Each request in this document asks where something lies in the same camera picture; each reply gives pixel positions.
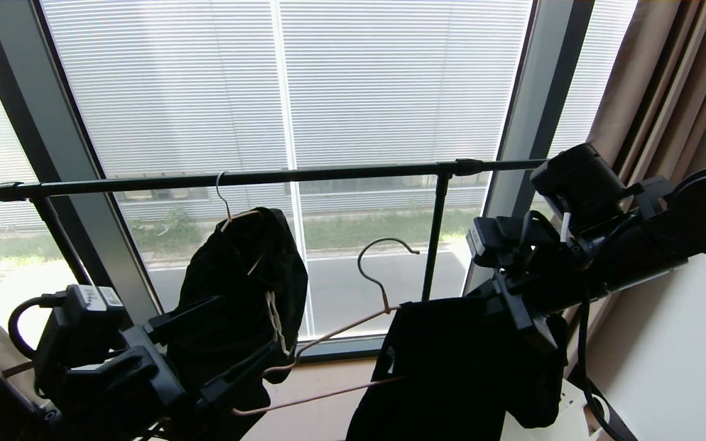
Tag pink clothes hanger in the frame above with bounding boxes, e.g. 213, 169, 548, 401
214, 171, 269, 277
232, 237, 421, 418

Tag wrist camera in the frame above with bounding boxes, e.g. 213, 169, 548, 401
465, 213, 542, 271
33, 284, 128, 369

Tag black garment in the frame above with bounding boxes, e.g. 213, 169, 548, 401
345, 296, 569, 441

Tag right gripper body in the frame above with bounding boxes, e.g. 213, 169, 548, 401
468, 268, 575, 356

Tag white laundry basket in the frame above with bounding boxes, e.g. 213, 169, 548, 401
500, 377, 612, 441

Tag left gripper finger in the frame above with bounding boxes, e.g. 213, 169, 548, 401
143, 295, 226, 345
195, 340, 281, 409

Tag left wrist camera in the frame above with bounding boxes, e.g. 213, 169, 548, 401
33, 284, 128, 369

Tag black clothes rack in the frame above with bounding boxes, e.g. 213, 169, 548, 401
0, 158, 550, 319

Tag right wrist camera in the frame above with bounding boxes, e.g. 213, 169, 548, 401
465, 213, 542, 271

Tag black shorts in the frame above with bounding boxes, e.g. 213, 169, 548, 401
165, 206, 309, 441

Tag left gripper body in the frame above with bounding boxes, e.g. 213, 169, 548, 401
51, 326, 186, 441

